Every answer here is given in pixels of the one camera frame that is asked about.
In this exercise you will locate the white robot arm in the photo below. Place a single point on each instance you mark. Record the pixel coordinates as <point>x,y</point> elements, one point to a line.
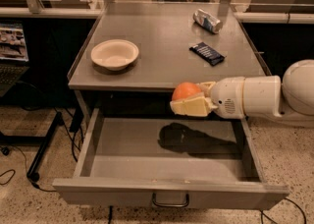
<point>288,99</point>

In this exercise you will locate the orange fruit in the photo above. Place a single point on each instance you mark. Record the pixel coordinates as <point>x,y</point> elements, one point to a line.
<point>185,90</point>

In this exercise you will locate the dark blue snack packet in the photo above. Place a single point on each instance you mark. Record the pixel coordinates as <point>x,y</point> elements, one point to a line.
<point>207,53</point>

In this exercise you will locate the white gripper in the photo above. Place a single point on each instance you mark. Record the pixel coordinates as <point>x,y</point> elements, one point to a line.
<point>226,96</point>

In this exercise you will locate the metal drawer handle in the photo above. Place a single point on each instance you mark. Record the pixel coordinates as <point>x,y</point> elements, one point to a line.
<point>170,200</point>

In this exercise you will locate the white paper bowl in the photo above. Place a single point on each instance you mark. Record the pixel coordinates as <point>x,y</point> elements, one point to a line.
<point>115,54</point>

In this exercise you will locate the grey cabinet table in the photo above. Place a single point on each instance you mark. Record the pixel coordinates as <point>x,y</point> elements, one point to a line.
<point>163,33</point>

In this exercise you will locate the laptop computer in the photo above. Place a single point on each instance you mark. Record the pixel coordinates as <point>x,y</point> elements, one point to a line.
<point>14,61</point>

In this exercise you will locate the black desk leg stand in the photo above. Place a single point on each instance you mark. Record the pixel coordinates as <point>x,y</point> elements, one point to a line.
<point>42,141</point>

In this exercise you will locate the grey open top drawer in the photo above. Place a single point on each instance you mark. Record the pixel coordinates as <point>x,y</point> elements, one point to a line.
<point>123,161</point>

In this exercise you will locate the silver blue soda can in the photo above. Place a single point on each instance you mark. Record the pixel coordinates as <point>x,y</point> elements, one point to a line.
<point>207,21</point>

